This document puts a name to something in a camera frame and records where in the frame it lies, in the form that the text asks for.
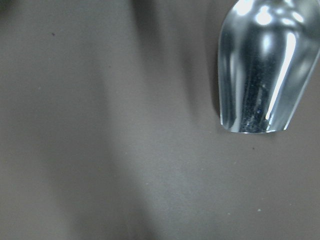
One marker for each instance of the metal scoop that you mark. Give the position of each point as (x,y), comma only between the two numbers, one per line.
(267,52)

